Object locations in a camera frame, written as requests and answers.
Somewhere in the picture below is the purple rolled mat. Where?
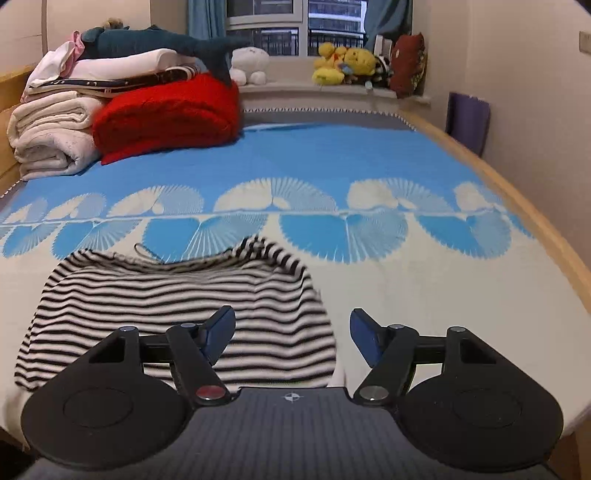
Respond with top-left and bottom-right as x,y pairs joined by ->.
445,91 -> 491,158

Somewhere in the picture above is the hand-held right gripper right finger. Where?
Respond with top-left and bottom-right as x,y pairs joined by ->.
350,308 -> 498,407

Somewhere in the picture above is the white folded fleece blanket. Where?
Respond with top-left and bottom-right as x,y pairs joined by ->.
8,90 -> 107,182

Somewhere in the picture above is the blue curtain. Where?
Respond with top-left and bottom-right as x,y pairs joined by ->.
362,0 -> 411,51
187,0 -> 229,43

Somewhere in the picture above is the dark patterned folded cloth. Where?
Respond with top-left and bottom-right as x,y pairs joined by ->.
23,65 -> 204,99

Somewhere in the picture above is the window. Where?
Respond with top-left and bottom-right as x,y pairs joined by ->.
225,0 -> 370,58

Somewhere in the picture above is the black white striped small garment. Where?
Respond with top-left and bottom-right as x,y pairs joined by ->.
14,235 -> 340,393

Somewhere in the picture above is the red folded blanket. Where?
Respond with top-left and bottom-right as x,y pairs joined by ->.
92,74 -> 243,166

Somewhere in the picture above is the red brown plush cushion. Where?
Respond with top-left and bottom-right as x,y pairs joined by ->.
389,32 -> 428,97

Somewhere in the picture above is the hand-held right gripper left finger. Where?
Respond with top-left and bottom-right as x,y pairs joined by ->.
88,305 -> 237,408

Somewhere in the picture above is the cream folded cloth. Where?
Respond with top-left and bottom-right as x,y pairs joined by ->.
69,48 -> 204,79

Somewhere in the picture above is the grey mattress cover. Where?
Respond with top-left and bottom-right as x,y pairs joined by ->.
239,108 -> 419,133

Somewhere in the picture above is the black white striped plush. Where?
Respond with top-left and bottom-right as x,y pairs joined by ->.
368,55 -> 394,89

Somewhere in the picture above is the blue cream patterned blanket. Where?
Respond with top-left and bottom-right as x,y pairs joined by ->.
0,121 -> 591,437

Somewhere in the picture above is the white plush toy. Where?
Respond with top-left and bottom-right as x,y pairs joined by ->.
229,47 -> 271,86

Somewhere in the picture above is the pink white cloth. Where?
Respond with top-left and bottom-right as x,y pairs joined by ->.
27,31 -> 87,89

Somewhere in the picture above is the blue shark plush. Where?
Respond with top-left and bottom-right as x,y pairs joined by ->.
78,25 -> 252,87

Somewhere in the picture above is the yellow bear plush toy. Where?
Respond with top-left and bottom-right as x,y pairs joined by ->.
344,48 -> 377,78

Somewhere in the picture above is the beige windowsill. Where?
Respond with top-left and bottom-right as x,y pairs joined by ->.
239,79 -> 432,112

